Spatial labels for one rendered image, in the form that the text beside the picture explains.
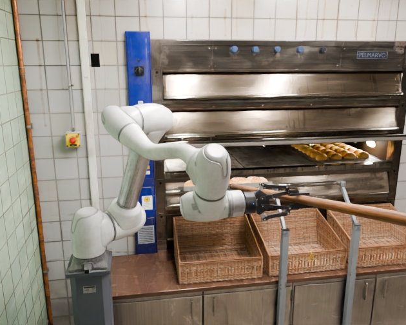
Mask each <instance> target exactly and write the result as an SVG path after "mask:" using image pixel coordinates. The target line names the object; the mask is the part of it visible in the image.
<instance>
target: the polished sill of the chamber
mask: <svg viewBox="0 0 406 325"><path fill-rule="evenodd" d="M391 164H392V163H391V162H388V161H378V162H351V163H337V164H310V165H296V166H269V167H254V168H231V174H230V175H254V174H268V173H293V172H319V171H332V170H357V169H371V168H391ZM164 176H165V179H177V178H190V177H189V175H188V174H187V173H186V171H172V172H164Z"/></svg>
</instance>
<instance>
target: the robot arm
mask: <svg viewBox="0 0 406 325"><path fill-rule="evenodd" d="M101 121H102V124H103V126H104V127H105V129H106V131H107V132H108V133H109V134H110V135H111V136H112V137H113V138H114V139H115V140H117V141H119V142H120V143H121V144H123V145H124V146H126V147H128V148H129V149H130V152H129V156H128V160H127V163H126V168H125V171H124V176H123V179H122V184H121V188H120V192H119V196H118V197H117V198H115V199H114V200H113V201H112V203H111V204H110V206H109V207H108V209H107V210H106V212H101V211H100V210H99V209H98V208H94V207H85V208H81V209H80V210H78V211H77V212H76V213H75V214H74V216H73V219H72V223H71V228H70V238H71V245H72V252H73V259H72V263H71V266H70V267H69V268H68V272H69V273H74V272H78V271H84V274H89V273H90V272H91V271H92V270H107V269H108V265H107V262H108V255H109V254H110V251H109V250H105V246H107V245H109V243H110V242H112V241H117V240H119V239H123V238H125V237H128V236H130V235H132V234H134V233H136V232H138V231H139V230H140V229H141V228H142V227H143V226H144V224H145V222H146V213H145V211H144V209H143V207H142V206H141V205H140V203H139V202H138V200H139V196H140V192H141V189H142V185H143V182H144V178H145V175H146V172H147V169H148V165H149V162H150V160H154V161H159V160H166V159H181V160H183V161H184V162H185V163H186V173H187V174H188V175H189V177H190V179H191V181H192V183H193V185H195V189H194V191H192V192H188V193H186V194H184V195H183V196H182V197H181V198H180V212H181V214H182V216H183V218H184V219H186V220H189V221H197V222H209V221H218V220H221V219H223V218H231V217H240V216H243V215H244V214H251V213H257V214H259V215H260V216H261V220H262V221H267V220H268V219H272V218H276V217H283V216H287V215H290V211H291V210H299V209H300V206H308V205H304V204H299V203H293V204H288V206H281V205H274V204H270V203H269V199H271V198H273V197H279V196H283V195H288V196H297V195H310V193H309V192H299V190H290V189H289V187H288V186H286V185H272V184H265V183H262V182H260V183H259V185H260V186H259V188H258V190H256V191H253V192H241V191H240V190H233V191H226V190H227V187H228V185H229V180H230V174H231V161H230V157H229V154H228V152H227V150H226V149H225V148H224V147H223V146H221V145H219V144H207V145H205V146H204V147H202V148H201V149H197V148H195V147H193V146H191V145H189V144H186V143H164V144H157V143H158V142H159V141H160V139H161V138H162V136H163V135H164V134H165V133H166V132H167V131H169V129H170V128H171V127H172V126H173V114H172V112H171V111H170V110H169V109H168V108H166V107H164V106H163V105H160V104H138V105H135V106H121V107H118V106H107V107H106V108H105V109H104V110H103V111H102V113H101ZM265 188H275V189H284V190H285V191H281V192H276V193H270V194H266V193H264V192H263V191H262V190H265ZM268 208H271V209H280V210H285V211H284V212H278V213H271V214H267V215H266V214H263V213H264V212H265V211H266V210H267V209H268Z"/></svg>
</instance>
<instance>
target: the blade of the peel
mask: <svg viewBox="0 0 406 325"><path fill-rule="evenodd" d="M262 183H265V184H273V182H262ZM237 184H239V185H243V186H250V187H259V186H260V185H259V182H249V183H237ZM178 189H180V190H182V191H194V189H195V186H183V187H179V188H178Z"/></svg>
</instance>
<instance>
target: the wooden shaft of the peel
mask: <svg viewBox="0 0 406 325"><path fill-rule="evenodd" d="M230 187H231V189H234V190H240V191H243V192H253V191H256V190H258V188H255V187H250V186H243V185H239V184H231V186H230ZM262 191H263V192H264V193H266V194H270V193H276V192H278V191H274V190H267V189H265V190H262ZM274 198H275V199H281V200H285V201H290V202H295V203H299V204H304V205H308V206H314V207H317V208H322V209H326V210H331V211H335V212H340V213H346V214H349V215H355V216H358V217H364V218H367V219H372V220H376V221H382V222H387V223H391V224H396V225H399V226H405V227H406V213H405V212H398V211H394V210H386V209H382V208H375V207H370V206H363V205H359V204H351V203H347V202H340V201H332V200H328V199H321V198H316V197H309V196H305V195H297V196H288V195H283V196H279V197H274Z"/></svg>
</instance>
